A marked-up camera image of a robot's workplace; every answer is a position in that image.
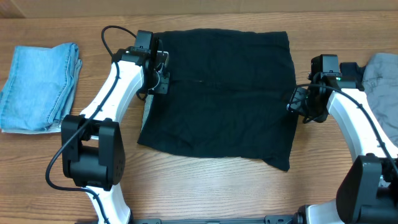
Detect dark folded garment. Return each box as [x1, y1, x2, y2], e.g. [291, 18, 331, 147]
[340, 62, 366, 83]

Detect folded light blue jeans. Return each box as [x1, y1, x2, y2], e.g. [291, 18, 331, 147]
[1, 42, 82, 134]

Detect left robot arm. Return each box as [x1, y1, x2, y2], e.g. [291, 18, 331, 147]
[55, 30, 170, 223]

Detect dark green shorts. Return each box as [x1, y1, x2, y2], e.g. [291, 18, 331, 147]
[138, 29, 298, 171]

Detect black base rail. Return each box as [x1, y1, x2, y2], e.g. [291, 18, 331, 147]
[127, 213, 306, 224]

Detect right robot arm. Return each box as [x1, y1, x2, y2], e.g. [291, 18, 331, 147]
[287, 54, 397, 223]

